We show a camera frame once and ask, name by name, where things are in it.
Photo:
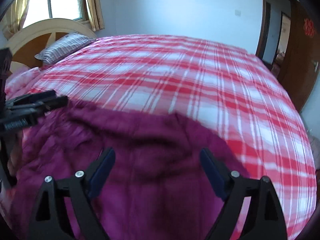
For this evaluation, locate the cream and brown wooden headboard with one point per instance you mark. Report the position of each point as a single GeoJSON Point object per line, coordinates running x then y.
{"type": "Point", "coordinates": [37, 27]}

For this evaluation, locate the brown door frame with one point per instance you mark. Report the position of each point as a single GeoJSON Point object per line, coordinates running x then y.
{"type": "Point", "coordinates": [262, 30]}

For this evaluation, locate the pink floral folded quilt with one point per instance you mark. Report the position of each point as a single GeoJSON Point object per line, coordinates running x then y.
{"type": "Point", "coordinates": [22, 80]}

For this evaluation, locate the purple down jacket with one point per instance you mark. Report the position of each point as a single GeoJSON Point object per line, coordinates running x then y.
{"type": "Point", "coordinates": [150, 167]}

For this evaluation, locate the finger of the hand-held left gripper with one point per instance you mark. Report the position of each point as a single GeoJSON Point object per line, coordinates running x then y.
{"type": "Point", "coordinates": [53, 103]}
{"type": "Point", "coordinates": [37, 96]}

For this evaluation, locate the wide yellow curtain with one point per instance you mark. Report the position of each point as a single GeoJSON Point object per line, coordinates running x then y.
{"type": "Point", "coordinates": [16, 12]}

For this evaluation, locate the window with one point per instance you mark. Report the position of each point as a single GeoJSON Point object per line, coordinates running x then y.
{"type": "Point", "coordinates": [65, 0]}

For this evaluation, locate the bed with red plaid sheet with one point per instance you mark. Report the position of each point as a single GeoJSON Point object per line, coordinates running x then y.
{"type": "Point", "coordinates": [200, 80]}

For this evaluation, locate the red paper door decoration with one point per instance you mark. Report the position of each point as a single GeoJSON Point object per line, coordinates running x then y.
{"type": "Point", "coordinates": [309, 28]}

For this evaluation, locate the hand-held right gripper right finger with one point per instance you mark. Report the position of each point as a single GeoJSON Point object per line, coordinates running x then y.
{"type": "Point", "coordinates": [212, 175]}

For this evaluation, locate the striped pillow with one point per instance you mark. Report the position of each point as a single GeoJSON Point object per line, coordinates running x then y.
{"type": "Point", "coordinates": [62, 46]}

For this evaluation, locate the person's left hand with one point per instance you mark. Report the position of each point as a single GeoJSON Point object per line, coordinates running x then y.
{"type": "Point", "coordinates": [15, 155]}

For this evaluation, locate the narrow yellow curtain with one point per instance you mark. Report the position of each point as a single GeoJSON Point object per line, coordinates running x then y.
{"type": "Point", "coordinates": [95, 7]}

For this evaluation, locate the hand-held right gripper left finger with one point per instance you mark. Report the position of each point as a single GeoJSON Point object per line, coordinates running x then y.
{"type": "Point", "coordinates": [101, 175]}

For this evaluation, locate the white wall switch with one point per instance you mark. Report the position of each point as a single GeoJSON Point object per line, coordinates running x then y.
{"type": "Point", "coordinates": [238, 12]}

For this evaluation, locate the brown wooden door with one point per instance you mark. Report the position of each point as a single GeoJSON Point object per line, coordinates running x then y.
{"type": "Point", "coordinates": [297, 67]}

